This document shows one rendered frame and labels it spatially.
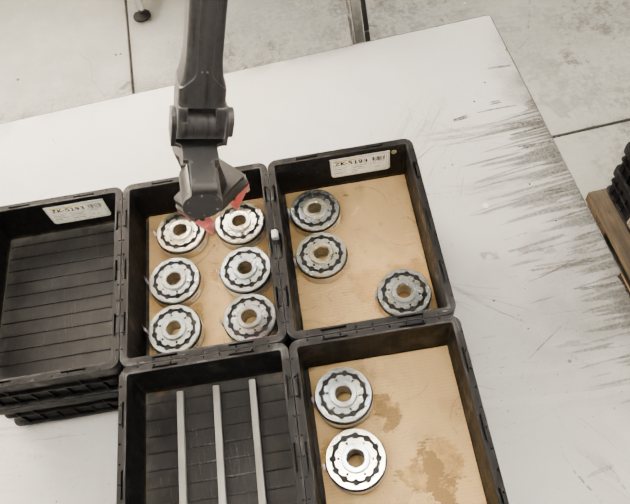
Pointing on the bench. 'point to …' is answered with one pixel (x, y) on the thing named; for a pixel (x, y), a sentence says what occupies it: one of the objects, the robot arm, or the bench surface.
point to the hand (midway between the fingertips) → (221, 217)
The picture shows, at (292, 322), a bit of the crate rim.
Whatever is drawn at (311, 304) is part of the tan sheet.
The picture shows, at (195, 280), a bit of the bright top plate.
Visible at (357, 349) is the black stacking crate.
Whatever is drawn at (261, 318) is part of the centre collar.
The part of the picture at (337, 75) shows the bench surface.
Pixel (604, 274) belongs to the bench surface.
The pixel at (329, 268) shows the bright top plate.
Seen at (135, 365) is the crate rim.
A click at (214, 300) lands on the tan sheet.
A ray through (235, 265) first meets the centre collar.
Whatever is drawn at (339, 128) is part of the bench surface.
